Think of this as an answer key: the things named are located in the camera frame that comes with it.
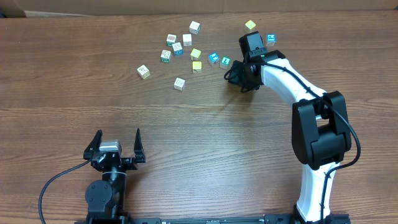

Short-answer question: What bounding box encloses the plain wood block yellow side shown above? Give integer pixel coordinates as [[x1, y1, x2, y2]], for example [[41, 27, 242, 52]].
[[137, 65, 150, 80]]

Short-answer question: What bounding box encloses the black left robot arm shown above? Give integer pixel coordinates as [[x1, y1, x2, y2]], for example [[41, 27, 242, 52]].
[[83, 130, 146, 223]]

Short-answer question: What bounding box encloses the blue top wood block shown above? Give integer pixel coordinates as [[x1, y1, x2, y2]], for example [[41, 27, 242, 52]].
[[208, 52, 220, 66]]

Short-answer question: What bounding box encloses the wood block green R side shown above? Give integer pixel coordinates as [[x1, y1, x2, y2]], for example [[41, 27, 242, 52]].
[[160, 50, 172, 63]]

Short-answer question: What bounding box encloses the yellow top block far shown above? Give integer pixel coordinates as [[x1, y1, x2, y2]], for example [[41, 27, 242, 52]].
[[244, 20, 256, 34]]

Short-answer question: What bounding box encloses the blue top block far right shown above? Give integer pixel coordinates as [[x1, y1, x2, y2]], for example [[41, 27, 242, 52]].
[[266, 34, 276, 47]]

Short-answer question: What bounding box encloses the wood block blue side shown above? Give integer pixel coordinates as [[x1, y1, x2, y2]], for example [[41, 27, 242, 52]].
[[172, 42, 183, 56]]

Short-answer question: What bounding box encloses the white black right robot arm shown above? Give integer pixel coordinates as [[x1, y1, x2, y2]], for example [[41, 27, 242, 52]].
[[224, 50, 351, 223]]

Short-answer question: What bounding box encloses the wood block letter E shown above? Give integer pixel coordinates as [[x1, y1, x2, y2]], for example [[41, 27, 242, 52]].
[[174, 78, 185, 91]]

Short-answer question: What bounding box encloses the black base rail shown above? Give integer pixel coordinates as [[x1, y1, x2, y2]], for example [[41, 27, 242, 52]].
[[74, 213, 352, 224]]

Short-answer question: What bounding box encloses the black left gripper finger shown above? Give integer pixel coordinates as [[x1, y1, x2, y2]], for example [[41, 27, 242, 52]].
[[83, 129, 103, 160], [134, 129, 146, 163]]

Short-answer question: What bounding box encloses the green top wood block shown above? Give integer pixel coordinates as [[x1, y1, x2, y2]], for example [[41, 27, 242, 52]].
[[220, 56, 231, 70]]

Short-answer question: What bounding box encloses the white wood block far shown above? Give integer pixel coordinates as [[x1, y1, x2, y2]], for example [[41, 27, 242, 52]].
[[189, 21, 200, 35]]

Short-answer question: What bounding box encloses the yellow top block lower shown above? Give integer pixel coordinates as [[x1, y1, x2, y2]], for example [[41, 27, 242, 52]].
[[192, 61, 202, 73]]

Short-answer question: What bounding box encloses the yellow top block upper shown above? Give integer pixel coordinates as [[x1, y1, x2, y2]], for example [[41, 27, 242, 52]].
[[190, 49, 201, 61]]

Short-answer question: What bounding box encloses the plain white wood block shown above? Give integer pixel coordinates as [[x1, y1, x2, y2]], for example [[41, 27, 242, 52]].
[[182, 34, 192, 47]]

